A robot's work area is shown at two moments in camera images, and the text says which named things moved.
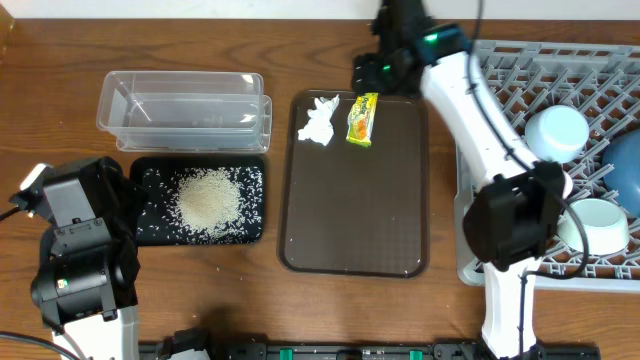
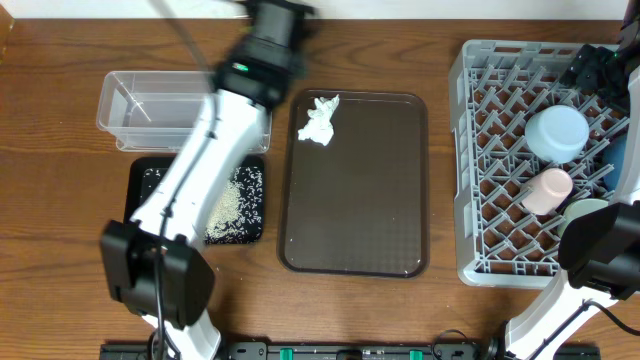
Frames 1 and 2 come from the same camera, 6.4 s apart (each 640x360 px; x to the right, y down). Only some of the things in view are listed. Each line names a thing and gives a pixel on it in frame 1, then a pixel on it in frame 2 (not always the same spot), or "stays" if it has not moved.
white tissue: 319,126 stays
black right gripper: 373,78 → 587,70
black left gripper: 123,194 → 290,48
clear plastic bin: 185,111 stays
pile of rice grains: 205,205 stays
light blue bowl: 557,132 stays
